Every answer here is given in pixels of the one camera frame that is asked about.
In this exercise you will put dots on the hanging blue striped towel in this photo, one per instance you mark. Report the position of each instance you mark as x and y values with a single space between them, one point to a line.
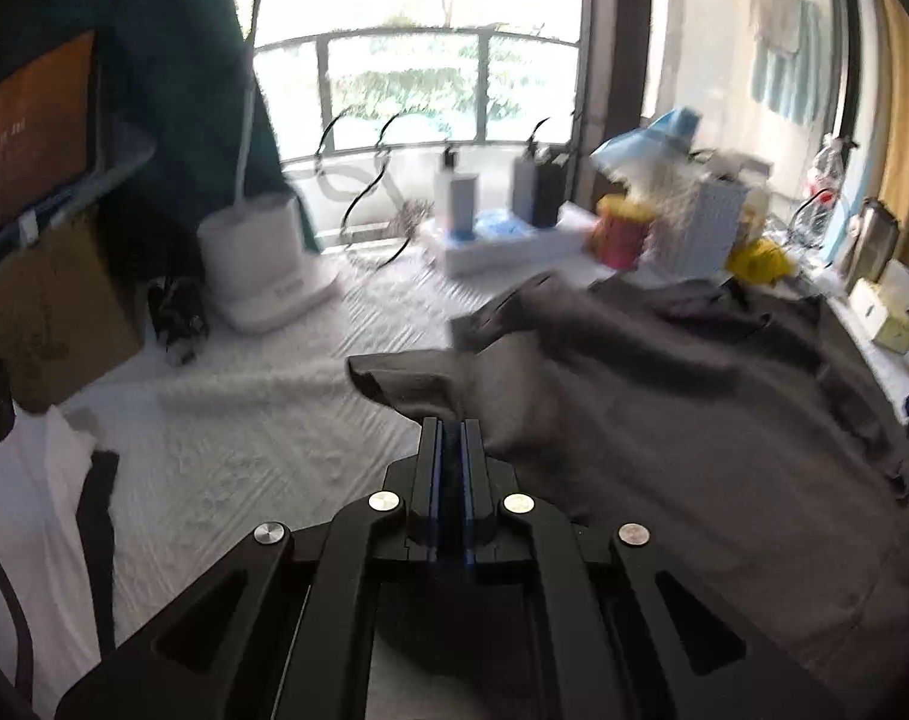
784 52

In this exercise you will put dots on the white textured tablecloth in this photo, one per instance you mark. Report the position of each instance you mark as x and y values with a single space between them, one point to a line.
274 427

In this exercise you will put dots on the cardboard box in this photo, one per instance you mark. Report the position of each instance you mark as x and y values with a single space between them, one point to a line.
49 315

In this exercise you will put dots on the grey charger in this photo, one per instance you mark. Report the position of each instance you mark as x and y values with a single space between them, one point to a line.
538 191

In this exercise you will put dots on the pale yellow tissue box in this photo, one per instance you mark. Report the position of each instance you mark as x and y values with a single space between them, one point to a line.
882 315

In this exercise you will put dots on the white perforated basket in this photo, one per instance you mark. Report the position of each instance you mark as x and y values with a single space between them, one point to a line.
698 232

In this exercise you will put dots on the white power strip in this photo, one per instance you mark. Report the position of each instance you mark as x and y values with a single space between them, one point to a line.
499 251

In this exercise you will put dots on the black earphone bundle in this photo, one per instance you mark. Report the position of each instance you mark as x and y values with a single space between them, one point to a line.
177 319

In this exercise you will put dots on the teal curtain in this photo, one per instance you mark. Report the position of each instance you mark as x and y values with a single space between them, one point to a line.
177 52

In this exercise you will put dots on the tablet with orange screen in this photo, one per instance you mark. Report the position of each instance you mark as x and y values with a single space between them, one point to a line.
34 135

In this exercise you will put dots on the steel thermos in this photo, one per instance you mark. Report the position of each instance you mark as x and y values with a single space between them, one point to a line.
870 244

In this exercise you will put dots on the dark window frame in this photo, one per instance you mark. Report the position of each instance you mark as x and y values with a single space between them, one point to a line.
612 52

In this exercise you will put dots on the white garment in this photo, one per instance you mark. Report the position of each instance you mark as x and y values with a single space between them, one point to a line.
42 525

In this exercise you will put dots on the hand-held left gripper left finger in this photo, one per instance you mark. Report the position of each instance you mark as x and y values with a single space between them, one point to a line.
433 465

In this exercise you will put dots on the red and yellow can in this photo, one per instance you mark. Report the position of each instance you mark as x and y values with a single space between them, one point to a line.
623 232

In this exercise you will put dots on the bag of blue face masks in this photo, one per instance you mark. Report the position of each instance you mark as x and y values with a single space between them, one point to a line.
649 146

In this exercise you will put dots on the yellow packet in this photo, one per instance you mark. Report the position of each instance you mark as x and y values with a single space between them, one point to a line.
758 261

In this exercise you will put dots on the yellow curtain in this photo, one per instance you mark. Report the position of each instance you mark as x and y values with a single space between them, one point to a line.
908 127

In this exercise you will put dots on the white charger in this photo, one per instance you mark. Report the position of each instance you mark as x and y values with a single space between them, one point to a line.
456 202

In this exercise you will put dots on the grey garment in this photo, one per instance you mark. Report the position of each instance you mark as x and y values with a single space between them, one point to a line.
649 405

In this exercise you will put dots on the clear water bottle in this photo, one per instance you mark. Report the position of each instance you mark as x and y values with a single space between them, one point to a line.
825 180

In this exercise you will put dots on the white desk lamp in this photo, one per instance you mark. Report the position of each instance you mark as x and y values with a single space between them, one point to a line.
259 255

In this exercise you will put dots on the balcony railing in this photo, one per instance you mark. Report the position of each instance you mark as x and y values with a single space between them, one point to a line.
484 82

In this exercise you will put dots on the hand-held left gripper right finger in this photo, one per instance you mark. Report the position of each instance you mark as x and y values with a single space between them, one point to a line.
469 465

